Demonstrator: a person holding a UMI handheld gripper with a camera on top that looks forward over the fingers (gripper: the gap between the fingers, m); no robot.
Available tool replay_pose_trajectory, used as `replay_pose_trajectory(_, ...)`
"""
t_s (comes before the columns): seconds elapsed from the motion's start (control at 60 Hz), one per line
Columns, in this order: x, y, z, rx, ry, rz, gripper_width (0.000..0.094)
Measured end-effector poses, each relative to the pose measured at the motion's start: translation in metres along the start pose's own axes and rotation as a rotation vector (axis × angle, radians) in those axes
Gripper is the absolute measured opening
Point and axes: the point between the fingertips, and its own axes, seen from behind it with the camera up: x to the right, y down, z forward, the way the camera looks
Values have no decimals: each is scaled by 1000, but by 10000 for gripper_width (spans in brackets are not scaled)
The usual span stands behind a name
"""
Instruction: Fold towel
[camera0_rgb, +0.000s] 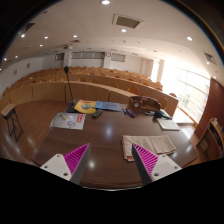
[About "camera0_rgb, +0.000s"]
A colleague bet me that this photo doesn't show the long curved wooden bench desk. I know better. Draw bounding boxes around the long curved wooden bench desk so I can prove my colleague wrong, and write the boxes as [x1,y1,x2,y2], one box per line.
[0,81,178,116]

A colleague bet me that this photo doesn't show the red marker pen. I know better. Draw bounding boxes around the red marker pen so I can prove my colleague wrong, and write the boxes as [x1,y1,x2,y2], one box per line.
[126,107,135,118]

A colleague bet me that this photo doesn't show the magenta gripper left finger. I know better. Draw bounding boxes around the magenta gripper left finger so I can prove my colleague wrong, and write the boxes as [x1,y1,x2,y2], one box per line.
[41,143,91,185]

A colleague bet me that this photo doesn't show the white paper sheet red label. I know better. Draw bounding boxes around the white paper sheet red label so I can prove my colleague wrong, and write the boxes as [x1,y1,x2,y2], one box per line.
[50,112,86,130]

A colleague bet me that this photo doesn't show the blue booklet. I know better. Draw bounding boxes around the blue booklet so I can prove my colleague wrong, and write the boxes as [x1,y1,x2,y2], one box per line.
[95,101,121,112]

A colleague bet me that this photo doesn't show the black device beside organizer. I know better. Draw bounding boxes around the black device beside organizer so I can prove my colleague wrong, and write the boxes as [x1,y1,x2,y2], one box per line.
[144,111,172,120]

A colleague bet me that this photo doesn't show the beige folded towel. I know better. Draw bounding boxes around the beige folded towel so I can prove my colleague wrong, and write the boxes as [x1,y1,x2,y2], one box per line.
[122,135,176,161]

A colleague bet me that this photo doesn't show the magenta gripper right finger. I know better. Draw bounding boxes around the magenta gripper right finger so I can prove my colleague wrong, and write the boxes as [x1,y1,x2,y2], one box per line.
[132,144,181,185]

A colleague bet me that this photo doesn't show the wooden bookshelf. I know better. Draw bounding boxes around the wooden bookshelf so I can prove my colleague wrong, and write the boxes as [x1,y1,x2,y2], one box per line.
[197,118,224,160]

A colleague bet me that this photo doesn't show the yellow envelope with sticker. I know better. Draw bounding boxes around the yellow envelope with sticker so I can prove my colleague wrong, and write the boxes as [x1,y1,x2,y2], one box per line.
[74,100,96,114]

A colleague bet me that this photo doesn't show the wooden desk organizer box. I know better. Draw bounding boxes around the wooden desk organizer box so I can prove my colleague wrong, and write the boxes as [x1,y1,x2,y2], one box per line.
[129,96,161,111]

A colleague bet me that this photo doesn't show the black remote control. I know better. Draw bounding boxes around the black remote control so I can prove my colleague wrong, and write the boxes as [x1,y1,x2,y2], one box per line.
[92,109,103,118]

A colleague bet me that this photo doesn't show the black gooseneck desk microphone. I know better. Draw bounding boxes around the black gooseneck desk microphone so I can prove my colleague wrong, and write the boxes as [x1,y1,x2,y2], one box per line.
[64,66,78,113]

